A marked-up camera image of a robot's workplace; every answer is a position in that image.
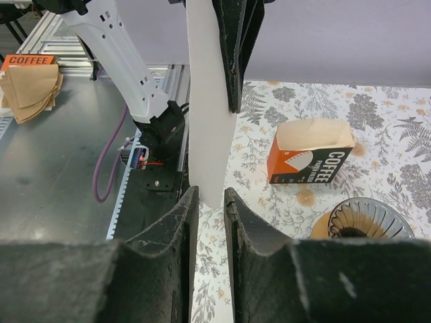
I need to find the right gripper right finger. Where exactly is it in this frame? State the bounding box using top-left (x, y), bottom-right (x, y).
top-left (224, 188), bottom-right (430, 322)

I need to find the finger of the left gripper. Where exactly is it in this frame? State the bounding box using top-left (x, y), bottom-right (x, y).
top-left (212, 0), bottom-right (246, 113)
top-left (240, 0), bottom-right (265, 81)

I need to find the coffee filter paper box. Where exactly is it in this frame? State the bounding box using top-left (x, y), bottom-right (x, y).
top-left (267, 117), bottom-right (356, 184)

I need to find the white slotted cable duct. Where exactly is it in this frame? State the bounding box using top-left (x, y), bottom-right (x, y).
top-left (106, 65), bottom-right (176, 240)

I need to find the spare brown filter stack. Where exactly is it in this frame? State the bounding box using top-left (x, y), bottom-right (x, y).
top-left (1, 64), bottom-right (63, 124)

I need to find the wooden dripper ring holder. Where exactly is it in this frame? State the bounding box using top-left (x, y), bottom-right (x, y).
top-left (309, 212), bottom-right (331, 240)

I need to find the aluminium frame rail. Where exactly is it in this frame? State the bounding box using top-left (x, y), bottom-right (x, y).
top-left (17, 12), bottom-right (190, 104)

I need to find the spare coffee filter box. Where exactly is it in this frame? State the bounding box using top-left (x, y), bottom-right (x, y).
top-left (1, 55), bottom-right (58, 71)

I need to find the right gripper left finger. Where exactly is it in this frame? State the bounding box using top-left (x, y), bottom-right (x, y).
top-left (1, 186), bottom-right (199, 322)

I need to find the grey glass dripper cone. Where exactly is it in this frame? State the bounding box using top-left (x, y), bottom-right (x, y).
top-left (328, 198), bottom-right (415, 239)

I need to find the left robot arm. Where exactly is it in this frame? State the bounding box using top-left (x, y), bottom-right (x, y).
top-left (35, 1), bottom-right (265, 160)

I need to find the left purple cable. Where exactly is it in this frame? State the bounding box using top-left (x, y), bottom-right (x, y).
top-left (92, 104), bottom-right (142, 203)

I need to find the beige paper coffee filter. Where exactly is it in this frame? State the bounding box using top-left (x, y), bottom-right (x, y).
top-left (186, 0), bottom-right (236, 209)

